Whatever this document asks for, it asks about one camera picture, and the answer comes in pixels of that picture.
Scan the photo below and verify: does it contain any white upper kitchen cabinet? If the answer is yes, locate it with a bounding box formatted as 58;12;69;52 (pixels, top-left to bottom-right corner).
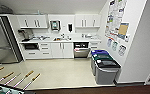
74;13;102;29
16;14;49;30

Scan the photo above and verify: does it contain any grey bin with blue lid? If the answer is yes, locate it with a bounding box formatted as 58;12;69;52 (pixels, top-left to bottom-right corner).
90;49;109;76

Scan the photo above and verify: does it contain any stainless steel dishwasher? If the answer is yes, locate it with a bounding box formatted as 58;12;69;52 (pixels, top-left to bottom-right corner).
73;41;91;59

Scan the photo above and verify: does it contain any brown paper wall notice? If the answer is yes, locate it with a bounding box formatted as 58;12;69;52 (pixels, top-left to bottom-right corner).
117;22;130;41

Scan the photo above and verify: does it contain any stainless steel refrigerator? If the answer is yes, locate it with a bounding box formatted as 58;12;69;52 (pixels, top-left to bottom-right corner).
0;15;24;64

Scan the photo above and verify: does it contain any grey paper towel dispenser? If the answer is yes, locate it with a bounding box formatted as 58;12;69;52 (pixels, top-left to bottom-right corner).
49;19;62;32

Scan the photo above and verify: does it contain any large colourful wall poster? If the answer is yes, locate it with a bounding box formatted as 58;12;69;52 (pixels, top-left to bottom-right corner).
104;0;129;38

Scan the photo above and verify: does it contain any wire dish rack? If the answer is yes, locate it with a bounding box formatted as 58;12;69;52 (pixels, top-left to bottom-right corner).
30;35;52;42

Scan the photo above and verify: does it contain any stainless steel sink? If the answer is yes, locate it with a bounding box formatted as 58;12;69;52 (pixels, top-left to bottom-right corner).
53;36;72;42

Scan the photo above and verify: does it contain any grey bin with black lid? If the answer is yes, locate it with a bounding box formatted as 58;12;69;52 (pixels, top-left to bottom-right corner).
94;59;122;86

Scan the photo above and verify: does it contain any white lower kitchen cabinet unit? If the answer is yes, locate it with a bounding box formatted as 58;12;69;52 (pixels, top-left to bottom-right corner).
19;35;102;61

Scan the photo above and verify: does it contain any black coffee machine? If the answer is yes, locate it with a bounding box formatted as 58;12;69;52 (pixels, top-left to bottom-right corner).
18;29;34;42

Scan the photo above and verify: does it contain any chrome faucet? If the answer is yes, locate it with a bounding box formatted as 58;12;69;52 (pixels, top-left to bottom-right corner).
59;32;66;40

